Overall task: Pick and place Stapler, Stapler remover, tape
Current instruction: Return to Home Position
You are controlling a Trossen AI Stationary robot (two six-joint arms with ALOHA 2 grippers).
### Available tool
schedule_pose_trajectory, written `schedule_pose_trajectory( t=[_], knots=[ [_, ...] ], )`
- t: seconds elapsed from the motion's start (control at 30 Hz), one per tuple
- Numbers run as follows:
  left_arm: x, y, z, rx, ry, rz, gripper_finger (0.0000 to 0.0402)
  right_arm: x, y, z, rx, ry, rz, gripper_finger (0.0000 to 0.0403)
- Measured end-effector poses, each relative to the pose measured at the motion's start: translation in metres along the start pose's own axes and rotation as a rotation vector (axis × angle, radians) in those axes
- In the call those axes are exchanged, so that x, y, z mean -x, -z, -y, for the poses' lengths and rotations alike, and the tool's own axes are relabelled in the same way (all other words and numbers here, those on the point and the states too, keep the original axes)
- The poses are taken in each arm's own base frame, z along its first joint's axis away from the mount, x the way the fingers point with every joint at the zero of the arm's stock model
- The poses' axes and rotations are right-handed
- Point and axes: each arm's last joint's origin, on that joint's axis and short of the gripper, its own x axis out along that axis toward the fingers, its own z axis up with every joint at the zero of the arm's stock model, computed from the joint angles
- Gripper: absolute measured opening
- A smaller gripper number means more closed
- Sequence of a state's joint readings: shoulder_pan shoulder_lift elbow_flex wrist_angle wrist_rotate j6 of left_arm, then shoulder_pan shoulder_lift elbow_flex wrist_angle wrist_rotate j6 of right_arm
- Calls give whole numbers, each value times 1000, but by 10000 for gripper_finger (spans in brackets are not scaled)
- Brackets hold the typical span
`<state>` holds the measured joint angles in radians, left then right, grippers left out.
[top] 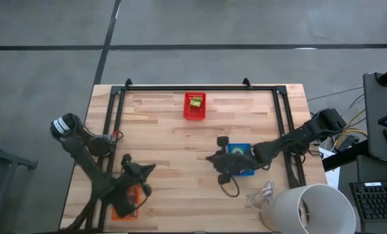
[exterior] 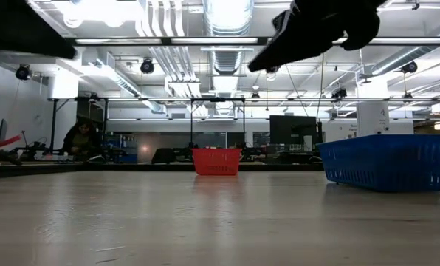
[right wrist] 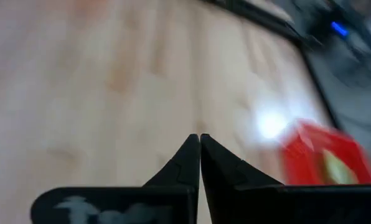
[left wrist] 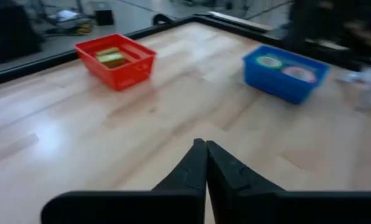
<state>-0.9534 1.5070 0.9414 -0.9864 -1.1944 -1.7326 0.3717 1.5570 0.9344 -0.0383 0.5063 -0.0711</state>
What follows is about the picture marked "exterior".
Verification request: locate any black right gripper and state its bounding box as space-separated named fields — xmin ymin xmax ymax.
xmin=247 ymin=0 xmax=388 ymax=73

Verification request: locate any black monitor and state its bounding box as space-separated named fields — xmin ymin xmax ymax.
xmin=269 ymin=115 xmax=320 ymax=151

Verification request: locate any black beam with light strips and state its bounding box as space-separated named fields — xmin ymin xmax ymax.
xmin=65 ymin=35 xmax=440 ymax=47

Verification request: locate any small dark monitor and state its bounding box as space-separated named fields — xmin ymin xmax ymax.
xmin=0 ymin=117 xmax=9 ymax=144

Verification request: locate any red bar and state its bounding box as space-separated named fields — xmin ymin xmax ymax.
xmin=0 ymin=134 xmax=22 ymax=151

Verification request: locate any person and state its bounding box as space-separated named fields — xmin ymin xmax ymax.
xmin=61 ymin=117 xmax=103 ymax=163

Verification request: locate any red plastic basket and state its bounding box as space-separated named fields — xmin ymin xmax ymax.
xmin=191 ymin=148 xmax=242 ymax=177

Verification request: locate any blue storage crate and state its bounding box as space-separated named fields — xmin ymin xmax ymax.
xmin=105 ymin=133 xmax=139 ymax=164

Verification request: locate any blue plastic basket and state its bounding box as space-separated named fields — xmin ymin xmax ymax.
xmin=317 ymin=134 xmax=440 ymax=193

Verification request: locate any black chair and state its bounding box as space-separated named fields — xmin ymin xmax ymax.
xmin=151 ymin=147 xmax=177 ymax=165

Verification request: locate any silver ventilation duct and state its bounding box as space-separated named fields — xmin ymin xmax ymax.
xmin=203 ymin=0 xmax=255 ymax=77

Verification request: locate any black workstation frame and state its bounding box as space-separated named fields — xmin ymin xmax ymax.
xmin=189 ymin=97 xmax=247 ymax=151
xmin=49 ymin=98 xmax=109 ymax=156

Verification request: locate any black metal table frame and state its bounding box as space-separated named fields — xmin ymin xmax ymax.
xmin=0 ymin=161 xmax=324 ymax=180

